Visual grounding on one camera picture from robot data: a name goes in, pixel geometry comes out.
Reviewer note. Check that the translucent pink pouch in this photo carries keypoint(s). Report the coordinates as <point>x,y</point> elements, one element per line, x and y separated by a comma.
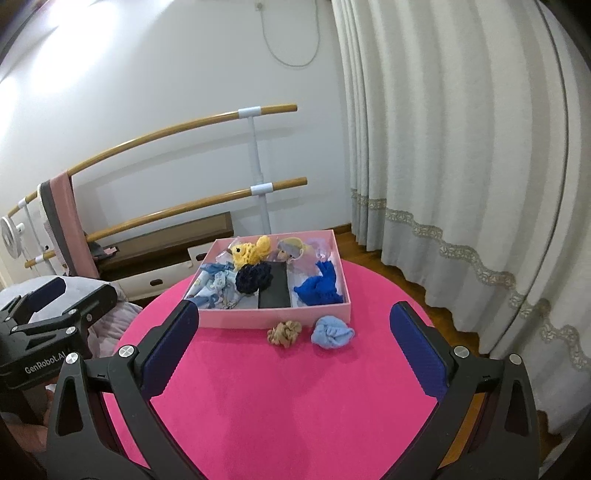
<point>321,247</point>

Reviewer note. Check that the pink towel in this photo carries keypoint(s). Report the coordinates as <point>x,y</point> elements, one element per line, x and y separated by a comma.
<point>64,217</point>

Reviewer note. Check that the long wooden barre rail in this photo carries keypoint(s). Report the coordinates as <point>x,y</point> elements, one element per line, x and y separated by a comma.
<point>138,141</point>

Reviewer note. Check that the white round fan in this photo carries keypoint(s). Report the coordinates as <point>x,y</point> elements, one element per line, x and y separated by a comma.
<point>9,235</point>

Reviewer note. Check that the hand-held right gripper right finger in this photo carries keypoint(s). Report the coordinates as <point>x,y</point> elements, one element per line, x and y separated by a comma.
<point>415,350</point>

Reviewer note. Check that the blue knitted cloth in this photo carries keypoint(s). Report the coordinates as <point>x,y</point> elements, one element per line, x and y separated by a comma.
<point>318,288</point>

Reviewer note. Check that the yellow crochet toy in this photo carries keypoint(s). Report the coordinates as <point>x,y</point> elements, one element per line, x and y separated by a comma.
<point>247,254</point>

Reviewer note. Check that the white barre post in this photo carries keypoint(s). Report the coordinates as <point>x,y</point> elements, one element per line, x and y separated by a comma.
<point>258,157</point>

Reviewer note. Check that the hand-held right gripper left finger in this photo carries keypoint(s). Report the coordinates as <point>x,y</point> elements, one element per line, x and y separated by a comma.
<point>166,350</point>

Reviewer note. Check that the white pillow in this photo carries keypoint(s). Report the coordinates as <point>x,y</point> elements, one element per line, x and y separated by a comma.
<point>111,318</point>

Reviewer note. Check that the pink cardboard box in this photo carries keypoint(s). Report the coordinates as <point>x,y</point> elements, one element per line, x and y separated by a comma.
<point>277,318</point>

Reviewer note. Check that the beige scrunchie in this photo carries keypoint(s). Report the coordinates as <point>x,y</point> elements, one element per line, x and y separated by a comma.
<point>284,333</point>

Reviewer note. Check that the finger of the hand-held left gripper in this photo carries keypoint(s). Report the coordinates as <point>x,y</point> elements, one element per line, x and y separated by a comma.
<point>92,300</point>
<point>46,290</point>

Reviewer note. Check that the person's left forearm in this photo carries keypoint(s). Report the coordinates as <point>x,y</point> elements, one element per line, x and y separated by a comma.
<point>27,438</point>

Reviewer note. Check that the cream lace-trimmed curtain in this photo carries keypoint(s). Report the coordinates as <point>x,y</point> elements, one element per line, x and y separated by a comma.
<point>461,138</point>

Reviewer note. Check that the light blue cloth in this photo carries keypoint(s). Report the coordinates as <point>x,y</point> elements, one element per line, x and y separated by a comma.
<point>330,332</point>

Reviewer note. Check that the pastel fabric doll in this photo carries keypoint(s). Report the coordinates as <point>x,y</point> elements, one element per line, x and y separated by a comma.
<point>291,247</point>

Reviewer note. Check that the black leather pouch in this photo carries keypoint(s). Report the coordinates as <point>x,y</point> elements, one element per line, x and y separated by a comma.
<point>276,290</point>

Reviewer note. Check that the navy scrunchie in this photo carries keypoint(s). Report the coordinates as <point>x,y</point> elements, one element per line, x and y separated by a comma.
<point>254,277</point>

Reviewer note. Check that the dark wooden bench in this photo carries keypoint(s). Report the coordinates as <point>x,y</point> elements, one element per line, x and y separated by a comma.
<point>184,235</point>

